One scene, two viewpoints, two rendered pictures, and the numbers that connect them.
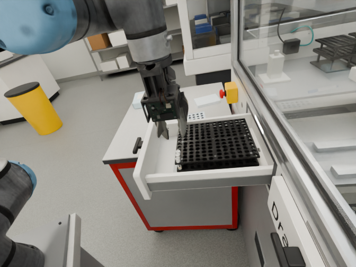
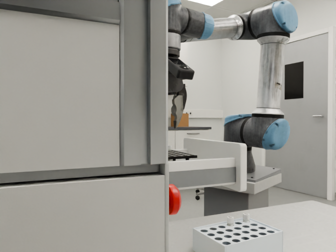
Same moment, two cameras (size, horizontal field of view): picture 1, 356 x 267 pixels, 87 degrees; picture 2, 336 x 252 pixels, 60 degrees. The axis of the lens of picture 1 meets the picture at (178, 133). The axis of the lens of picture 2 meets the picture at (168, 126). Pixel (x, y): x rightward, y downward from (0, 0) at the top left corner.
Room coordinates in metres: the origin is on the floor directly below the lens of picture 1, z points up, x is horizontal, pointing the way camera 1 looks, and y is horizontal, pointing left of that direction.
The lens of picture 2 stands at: (1.05, -0.45, 0.98)
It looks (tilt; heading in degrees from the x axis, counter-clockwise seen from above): 1 degrees down; 145
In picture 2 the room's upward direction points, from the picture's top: straight up
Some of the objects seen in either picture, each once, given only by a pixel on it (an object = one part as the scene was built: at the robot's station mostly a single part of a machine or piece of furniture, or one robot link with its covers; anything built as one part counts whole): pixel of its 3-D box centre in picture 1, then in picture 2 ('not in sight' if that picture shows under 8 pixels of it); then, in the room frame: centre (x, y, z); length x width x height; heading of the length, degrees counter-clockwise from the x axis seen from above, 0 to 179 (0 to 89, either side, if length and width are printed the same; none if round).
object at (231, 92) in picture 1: (230, 92); not in sight; (0.73, -0.27, 0.88); 0.07 x 0.05 x 0.07; 169
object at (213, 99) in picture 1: (206, 100); not in sight; (0.90, -0.19, 0.77); 0.13 x 0.09 x 0.02; 92
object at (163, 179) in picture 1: (216, 147); (136, 168); (0.42, -0.11, 0.86); 0.40 x 0.26 x 0.06; 79
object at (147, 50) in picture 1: (151, 46); (166, 44); (0.38, 0.01, 1.19); 0.08 x 0.08 x 0.05
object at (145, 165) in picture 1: (151, 151); (210, 160); (0.46, 0.10, 0.87); 0.29 x 0.02 x 0.11; 169
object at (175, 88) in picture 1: (160, 88); (166, 74); (0.37, 0.01, 1.11); 0.09 x 0.08 x 0.12; 169
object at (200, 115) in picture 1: (192, 121); (237, 240); (0.72, -0.08, 0.78); 0.12 x 0.08 x 0.04; 84
